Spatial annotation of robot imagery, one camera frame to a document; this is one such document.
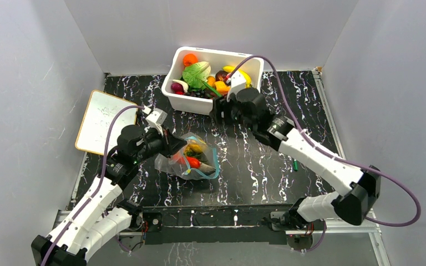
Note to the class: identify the white board wooden frame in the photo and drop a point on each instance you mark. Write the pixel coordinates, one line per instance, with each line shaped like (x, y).
(100, 112)

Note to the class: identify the toy yellow lemon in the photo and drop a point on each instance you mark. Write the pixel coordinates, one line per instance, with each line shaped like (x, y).
(194, 148)

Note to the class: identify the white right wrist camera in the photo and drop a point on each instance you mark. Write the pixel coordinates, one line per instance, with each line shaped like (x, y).
(237, 82)

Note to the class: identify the toy pineapple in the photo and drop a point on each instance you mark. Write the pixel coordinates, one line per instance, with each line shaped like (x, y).
(192, 140)

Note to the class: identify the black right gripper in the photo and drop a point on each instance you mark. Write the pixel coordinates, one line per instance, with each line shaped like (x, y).
(220, 106)

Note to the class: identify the toy green cabbage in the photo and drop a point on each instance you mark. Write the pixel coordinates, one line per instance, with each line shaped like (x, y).
(199, 70)

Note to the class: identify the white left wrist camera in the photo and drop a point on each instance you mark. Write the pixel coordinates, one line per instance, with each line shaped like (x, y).
(156, 118)

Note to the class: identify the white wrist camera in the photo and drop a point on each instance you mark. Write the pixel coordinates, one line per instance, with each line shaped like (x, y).
(156, 118)
(237, 82)

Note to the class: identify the white plastic food bin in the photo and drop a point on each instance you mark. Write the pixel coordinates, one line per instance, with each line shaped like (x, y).
(195, 101)

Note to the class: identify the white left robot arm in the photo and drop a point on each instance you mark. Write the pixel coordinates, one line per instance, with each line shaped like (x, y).
(87, 228)

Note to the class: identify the toy yellow banana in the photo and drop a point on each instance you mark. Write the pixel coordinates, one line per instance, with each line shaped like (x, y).
(244, 73)

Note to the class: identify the toy purple onion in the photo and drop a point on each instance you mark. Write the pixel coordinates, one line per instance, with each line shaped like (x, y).
(179, 87)

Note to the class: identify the clear zip top bag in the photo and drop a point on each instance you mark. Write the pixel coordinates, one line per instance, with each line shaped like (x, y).
(177, 165)

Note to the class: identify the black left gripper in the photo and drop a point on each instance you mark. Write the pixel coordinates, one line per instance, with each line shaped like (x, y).
(171, 143)

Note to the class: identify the toy red tomato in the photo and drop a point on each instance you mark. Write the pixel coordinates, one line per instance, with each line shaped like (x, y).
(193, 162)

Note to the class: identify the toy green bean pod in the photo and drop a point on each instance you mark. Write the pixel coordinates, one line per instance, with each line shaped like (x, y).
(207, 89)

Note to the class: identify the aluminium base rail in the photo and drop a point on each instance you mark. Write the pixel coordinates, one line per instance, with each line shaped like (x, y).
(228, 224)

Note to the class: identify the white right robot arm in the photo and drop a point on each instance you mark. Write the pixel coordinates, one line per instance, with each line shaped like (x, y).
(355, 189)

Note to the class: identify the toy grey fish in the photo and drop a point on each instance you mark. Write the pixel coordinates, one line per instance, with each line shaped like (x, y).
(206, 169)

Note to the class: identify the toy yellow pepper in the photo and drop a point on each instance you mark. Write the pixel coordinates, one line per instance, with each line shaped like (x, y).
(221, 87)

